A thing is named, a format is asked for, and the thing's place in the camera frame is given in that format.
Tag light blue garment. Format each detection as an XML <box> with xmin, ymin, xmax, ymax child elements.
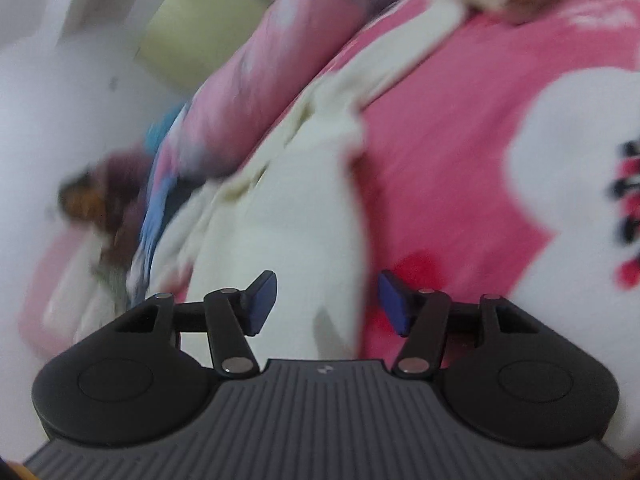
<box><xmin>132</xmin><ymin>160</ymin><xmax>181</xmax><ymax>271</ymax></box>

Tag pink floral bed blanket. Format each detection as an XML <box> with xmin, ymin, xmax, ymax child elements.
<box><xmin>310</xmin><ymin>0</ymin><xmax>640</xmax><ymax>461</ymax></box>

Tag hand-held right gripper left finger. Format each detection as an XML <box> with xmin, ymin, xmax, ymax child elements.
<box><xmin>116</xmin><ymin>270</ymin><xmax>278</xmax><ymax>377</ymax></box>

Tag pale yellow wardrobe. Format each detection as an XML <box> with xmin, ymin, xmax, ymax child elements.
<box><xmin>135</xmin><ymin>0</ymin><xmax>271</xmax><ymax>96</ymax></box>

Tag black garment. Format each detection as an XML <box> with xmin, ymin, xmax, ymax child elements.
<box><xmin>165</xmin><ymin>180</ymin><xmax>206</xmax><ymax>221</ymax></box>

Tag teal striped quilt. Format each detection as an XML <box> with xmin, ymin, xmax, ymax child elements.
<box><xmin>145</xmin><ymin>102</ymin><xmax>188</xmax><ymax>153</ymax></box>

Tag white pink bed headboard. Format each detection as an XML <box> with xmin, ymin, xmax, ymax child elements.
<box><xmin>20</xmin><ymin>230</ymin><xmax>101</xmax><ymax>356</ymax></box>

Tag white knit sweater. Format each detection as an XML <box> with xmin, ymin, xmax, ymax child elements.
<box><xmin>75</xmin><ymin>0</ymin><xmax>471</xmax><ymax>361</ymax></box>

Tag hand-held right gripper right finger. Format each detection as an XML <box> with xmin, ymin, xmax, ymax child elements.
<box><xmin>378</xmin><ymin>269</ymin><xmax>541</xmax><ymax>380</ymax></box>

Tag pink grey floral duvet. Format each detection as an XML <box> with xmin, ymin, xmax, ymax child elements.
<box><xmin>140</xmin><ymin>0</ymin><xmax>416</xmax><ymax>181</ymax></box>

